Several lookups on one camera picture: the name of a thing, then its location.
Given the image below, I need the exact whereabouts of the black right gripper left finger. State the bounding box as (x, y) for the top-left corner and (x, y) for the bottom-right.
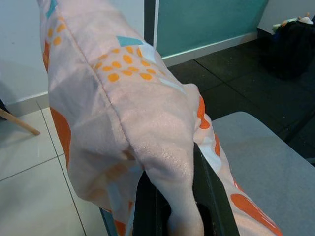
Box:
(132, 171), (173, 236)

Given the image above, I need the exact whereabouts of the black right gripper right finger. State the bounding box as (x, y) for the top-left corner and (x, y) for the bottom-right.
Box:
(192, 142), (241, 236)

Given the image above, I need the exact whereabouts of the dark metal frame post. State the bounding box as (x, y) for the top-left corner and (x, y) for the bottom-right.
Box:
(144, 0), (161, 48)

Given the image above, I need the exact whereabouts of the grey plastic table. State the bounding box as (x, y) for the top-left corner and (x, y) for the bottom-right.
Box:
(99, 111), (315, 236)

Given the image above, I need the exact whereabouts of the black bag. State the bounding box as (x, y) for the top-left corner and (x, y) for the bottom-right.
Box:
(267, 21), (315, 80)

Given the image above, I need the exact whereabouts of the wooden chair leg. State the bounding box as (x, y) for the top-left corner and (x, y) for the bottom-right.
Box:
(0, 108), (41, 136)

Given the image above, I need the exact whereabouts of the pink pillow with coloured dots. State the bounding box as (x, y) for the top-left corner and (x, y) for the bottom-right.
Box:
(36, 0), (284, 236)

